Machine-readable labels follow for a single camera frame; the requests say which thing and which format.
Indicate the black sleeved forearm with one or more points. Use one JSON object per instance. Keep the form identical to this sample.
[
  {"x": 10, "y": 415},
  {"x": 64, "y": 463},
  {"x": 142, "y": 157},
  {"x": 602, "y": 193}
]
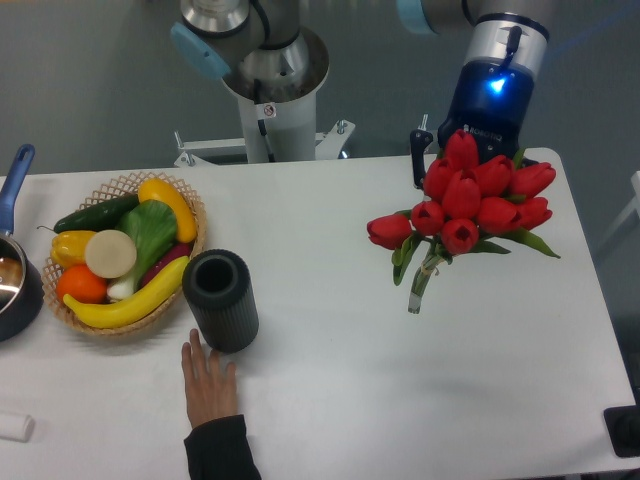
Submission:
[{"x": 219, "y": 449}]

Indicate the yellow bell pepper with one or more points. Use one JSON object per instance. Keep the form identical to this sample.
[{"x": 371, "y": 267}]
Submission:
[{"x": 68, "y": 248}]

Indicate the dark grey ribbed vase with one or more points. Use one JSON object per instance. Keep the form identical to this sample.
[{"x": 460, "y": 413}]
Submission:
[{"x": 218, "y": 289}]

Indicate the long yellow squash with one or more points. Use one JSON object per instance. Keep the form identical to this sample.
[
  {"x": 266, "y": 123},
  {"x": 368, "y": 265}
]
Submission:
[{"x": 134, "y": 308}]

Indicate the blue handled saucepan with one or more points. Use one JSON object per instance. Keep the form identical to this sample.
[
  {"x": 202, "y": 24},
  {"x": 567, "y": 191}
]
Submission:
[{"x": 21, "y": 285}]

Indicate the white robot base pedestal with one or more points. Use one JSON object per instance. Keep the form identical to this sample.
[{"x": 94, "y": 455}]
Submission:
[{"x": 272, "y": 132}]

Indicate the green bok choy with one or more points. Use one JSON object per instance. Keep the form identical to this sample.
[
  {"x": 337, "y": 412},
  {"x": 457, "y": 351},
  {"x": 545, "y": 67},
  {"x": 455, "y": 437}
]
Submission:
[{"x": 124, "y": 254}]

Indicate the yellow squash top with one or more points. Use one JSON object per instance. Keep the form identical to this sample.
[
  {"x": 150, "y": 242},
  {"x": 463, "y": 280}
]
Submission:
[{"x": 164, "y": 192}]

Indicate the black device at table edge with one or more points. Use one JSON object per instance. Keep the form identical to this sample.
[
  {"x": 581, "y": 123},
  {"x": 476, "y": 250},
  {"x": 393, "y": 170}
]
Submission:
[{"x": 623, "y": 425}]

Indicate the white cylinder object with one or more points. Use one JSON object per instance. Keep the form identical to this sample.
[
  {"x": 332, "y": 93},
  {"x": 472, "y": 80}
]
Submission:
[{"x": 16, "y": 426}]

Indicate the green cucumber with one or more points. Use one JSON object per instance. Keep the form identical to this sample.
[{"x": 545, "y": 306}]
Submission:
[{"x": 98, "y": 217}]

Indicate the red tulip bouquet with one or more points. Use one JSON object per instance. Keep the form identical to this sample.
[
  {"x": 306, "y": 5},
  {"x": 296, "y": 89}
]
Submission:
[{"x": 468, "y": 204}]

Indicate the purple eggplant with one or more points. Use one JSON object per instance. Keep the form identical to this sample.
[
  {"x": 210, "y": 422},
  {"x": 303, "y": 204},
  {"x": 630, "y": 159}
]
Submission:
[{"x": 176, "y": 251}]

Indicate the orange fruit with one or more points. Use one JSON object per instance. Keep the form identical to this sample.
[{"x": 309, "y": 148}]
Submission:
[{"x": 82, "y": 284}]

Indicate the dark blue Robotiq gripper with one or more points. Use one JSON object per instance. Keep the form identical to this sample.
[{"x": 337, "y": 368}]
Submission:
[{"x": 493, "y": 91}]

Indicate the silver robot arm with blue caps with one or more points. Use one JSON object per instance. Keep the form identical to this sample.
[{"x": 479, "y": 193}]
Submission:
[{"x": 274, "y": 67}]

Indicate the person's bare hand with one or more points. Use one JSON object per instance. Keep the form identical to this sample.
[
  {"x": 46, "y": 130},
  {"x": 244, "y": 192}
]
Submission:
[{"x": 210, "y": 390}]

